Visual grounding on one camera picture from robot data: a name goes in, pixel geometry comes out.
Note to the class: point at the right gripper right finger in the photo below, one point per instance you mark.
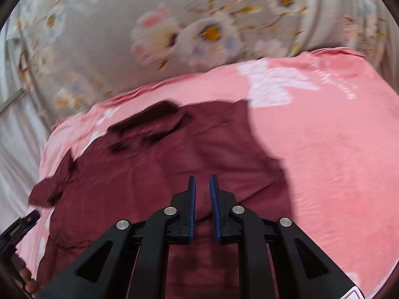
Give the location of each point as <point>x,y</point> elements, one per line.
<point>276,259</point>

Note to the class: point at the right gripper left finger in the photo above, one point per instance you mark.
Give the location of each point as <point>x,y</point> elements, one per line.
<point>130,260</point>

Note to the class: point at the maroon puffer jacket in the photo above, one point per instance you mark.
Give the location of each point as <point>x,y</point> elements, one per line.
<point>135,169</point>

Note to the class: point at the person's left hand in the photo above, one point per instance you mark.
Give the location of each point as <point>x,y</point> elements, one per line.
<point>30,285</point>

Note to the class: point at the pink fleece blanket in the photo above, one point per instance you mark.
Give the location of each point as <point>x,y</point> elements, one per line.
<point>327,115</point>

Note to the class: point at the grey floral bed sheet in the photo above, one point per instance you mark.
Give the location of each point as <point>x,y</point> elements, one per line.
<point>71,54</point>

